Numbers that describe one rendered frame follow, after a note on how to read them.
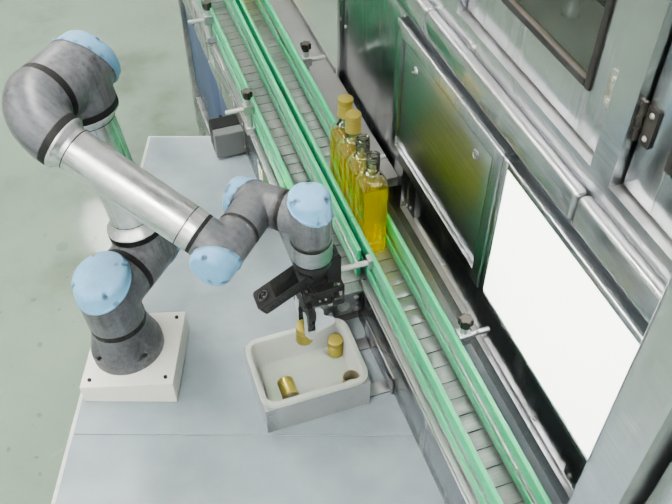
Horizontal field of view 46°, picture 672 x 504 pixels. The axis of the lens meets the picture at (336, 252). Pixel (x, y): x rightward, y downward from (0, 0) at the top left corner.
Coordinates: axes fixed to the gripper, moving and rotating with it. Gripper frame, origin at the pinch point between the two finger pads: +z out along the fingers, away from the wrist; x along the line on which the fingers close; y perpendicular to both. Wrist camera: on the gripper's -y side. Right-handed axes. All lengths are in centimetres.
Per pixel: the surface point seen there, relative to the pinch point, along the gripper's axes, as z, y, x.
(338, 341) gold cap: 10.6, 8.1, 1.9
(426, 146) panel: -19.3, 35.5, 21.8
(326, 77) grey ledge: 4, 37, 85
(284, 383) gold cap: 11.6, -5.8, -3.4
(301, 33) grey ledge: 4, 38, 110
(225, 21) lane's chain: 4, 18, 125
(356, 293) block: 4.3, 14.5, 8.0
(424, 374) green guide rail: -0.3, 17.5, -18.9
